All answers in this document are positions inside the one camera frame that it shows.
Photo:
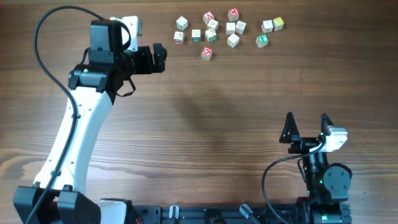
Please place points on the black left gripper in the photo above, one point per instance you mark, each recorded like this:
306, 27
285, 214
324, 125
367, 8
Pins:
160, 58

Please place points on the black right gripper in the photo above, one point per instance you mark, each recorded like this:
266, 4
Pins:
294, 132

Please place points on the wooden block yellow side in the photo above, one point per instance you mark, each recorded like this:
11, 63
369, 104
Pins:
233, 40

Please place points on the plain wooden picture block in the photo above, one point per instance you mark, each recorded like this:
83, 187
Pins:
212, 24

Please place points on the green letter F block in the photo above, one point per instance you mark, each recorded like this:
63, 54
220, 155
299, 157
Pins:
262, 40

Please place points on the wooden block teal edge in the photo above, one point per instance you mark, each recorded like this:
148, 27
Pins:
182, 23

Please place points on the wooden block green bird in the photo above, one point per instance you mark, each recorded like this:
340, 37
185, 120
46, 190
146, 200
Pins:
196, 35

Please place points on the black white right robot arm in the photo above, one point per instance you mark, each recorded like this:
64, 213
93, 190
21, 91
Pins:
327, 184

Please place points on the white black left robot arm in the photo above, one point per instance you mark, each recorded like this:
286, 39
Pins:
58, 192

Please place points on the red letter A block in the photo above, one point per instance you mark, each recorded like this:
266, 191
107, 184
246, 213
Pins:
207, 17

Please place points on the wooden block red blue side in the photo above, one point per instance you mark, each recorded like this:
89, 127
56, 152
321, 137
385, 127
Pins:
267, 26

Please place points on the red letter M block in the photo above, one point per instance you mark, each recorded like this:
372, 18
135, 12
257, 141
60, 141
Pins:
233, 14

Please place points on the red letter Q block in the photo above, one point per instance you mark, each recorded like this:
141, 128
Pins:
206, 53

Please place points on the wooden block green N side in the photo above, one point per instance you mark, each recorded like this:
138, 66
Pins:
230, 28

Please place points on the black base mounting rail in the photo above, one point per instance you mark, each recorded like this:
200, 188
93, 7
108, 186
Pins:
281, 213

